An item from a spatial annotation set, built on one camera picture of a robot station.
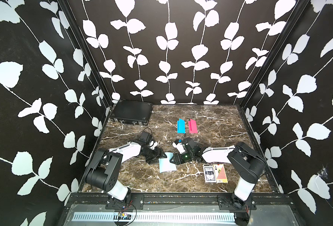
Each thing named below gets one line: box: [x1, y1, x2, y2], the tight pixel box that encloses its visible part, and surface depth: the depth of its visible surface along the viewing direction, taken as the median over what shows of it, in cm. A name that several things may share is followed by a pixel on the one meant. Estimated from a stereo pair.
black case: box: [110, 98, 154, 126], surface depth 117 cm
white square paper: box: [158, 152, 178, 174], surface depth 88 cm
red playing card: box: [213, 163, 229, 184], surface depth 84 cm
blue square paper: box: [176, 118, 186, 134], surface depth 106 cm
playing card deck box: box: [202, 164, 217, 183], surface depth 84 cm
